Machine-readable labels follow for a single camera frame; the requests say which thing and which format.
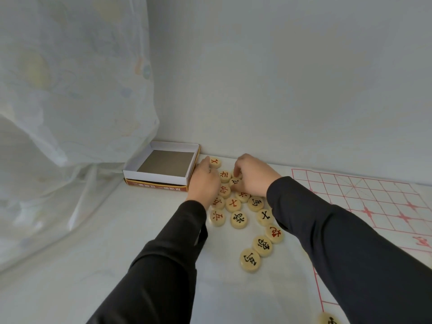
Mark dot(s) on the red grid xiangqi board sheet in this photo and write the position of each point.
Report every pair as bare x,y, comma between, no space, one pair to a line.
381,195

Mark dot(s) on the sheer white curtain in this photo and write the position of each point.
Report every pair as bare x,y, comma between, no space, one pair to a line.
67,114

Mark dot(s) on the person's right hand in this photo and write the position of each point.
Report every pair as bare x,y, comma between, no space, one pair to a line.
256,175

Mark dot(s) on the round black-marked chess piece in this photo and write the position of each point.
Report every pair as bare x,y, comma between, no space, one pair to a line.
328,319

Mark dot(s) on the person's left forearm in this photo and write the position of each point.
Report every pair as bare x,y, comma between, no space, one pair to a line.
158,276

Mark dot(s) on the pile of wooden xiangqi pieces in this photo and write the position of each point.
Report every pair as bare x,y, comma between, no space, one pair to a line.
238,220

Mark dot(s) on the white cardboard box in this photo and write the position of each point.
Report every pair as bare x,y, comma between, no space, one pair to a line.
155,177

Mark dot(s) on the person's left hand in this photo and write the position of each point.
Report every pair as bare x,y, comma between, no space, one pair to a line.
204,185

